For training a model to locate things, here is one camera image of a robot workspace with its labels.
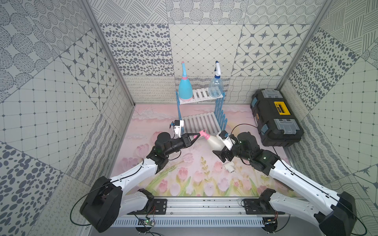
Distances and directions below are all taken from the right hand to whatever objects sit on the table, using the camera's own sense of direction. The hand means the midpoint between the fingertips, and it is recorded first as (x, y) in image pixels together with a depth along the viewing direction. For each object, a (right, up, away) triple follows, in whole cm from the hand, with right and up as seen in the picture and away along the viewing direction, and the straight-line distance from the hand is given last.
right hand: (220, 145), depth 77 cm
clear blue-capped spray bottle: (0, +35, +16) cm, 38 cm away
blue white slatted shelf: (0, +10, +31) cm, 32 cm away
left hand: (-11, +8, -5) cm, 15 cm away
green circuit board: (-38, -36, -6) cm, 53 cm away
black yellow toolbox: (+36, +10, +9) cm, 38 cm away
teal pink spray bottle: (-19, +29, +7) cm, 36 cm away
